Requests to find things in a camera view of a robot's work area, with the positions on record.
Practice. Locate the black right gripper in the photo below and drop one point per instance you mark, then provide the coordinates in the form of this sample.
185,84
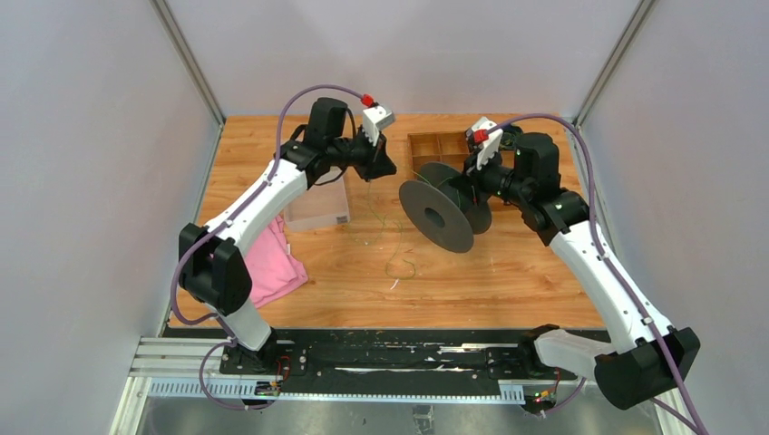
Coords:
474,176

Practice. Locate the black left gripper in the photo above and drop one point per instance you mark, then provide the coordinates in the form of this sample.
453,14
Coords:
377,163

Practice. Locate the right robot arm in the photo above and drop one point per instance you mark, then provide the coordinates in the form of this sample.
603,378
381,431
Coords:
646,355

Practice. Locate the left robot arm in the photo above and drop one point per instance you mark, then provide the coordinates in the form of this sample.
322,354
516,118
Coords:
212,266

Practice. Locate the green yellow rolled tie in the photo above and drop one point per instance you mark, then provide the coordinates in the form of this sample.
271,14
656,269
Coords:
510,136

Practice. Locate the wooden compartment tray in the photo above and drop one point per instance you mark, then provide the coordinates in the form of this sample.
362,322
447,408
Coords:
448,147

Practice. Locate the clear plastic box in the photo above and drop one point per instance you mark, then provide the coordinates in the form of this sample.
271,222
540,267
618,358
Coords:
324,205

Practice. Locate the pink folded cloth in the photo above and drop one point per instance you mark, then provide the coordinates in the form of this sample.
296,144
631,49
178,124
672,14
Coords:
274,272

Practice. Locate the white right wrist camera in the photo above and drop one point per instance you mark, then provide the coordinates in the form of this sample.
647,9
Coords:
484,139

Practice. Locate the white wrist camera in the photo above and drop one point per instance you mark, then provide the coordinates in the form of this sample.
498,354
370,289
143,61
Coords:
484,139
375,118

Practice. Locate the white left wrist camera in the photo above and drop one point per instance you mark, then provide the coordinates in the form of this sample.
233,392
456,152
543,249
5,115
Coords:
375,118

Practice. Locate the aluminium frame post right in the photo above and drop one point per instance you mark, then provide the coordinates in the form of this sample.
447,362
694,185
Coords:
636,22

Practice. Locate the aluminium frame post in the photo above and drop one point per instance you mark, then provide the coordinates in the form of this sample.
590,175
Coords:
636,22
182,47

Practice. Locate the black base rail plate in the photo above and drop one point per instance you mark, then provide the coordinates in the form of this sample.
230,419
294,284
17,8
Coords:
419,366

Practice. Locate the aluminium frame post left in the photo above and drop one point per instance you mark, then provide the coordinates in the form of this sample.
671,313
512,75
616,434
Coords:
182,47

